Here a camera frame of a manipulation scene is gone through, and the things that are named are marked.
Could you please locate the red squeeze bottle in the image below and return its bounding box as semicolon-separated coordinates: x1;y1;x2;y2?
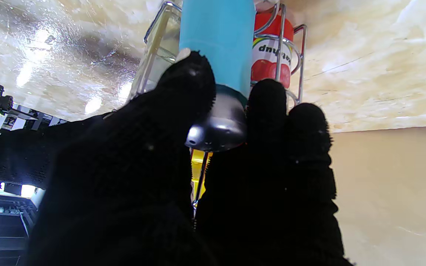
251;9;295;89

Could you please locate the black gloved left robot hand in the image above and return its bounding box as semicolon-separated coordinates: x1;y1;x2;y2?
26;51;354;266

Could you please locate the chrome wire condiment rack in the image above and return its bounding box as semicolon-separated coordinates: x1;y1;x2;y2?
128;0;308;207

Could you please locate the yellow squeeze bottle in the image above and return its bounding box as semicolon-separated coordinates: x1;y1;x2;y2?
191;149;213;200

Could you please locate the square clear glass oil bottle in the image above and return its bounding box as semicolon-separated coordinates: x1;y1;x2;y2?
128;4;182;102

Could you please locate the blue shaker with metal lid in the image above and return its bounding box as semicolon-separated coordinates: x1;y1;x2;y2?
179;0;256;153

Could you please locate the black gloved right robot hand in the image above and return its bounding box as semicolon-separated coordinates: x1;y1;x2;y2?
0;113;114;189

